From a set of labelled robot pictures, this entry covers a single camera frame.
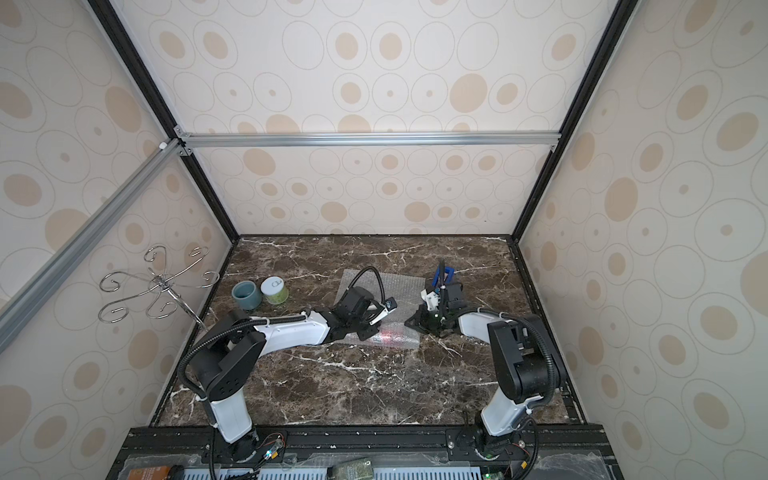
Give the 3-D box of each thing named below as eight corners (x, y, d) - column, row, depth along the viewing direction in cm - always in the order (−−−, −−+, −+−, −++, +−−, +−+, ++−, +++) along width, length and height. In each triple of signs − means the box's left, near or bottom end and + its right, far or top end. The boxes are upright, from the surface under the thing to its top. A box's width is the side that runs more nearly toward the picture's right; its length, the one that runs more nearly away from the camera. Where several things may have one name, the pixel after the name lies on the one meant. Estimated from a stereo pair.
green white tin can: (264, 304, 102) (257, 294, 97) (269, 287, 107) (263, 276, 102) (285, 304, 102) (280, 294, 97) (290, 287, 107) (285, 276, 102)
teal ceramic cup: (237, 310, 101) (228, 298, 95) (244, 292, 105) (235, 280, 100) (260, 310, 101) (253, 298, 95) (266, 292, 105) (259, 280, 100)
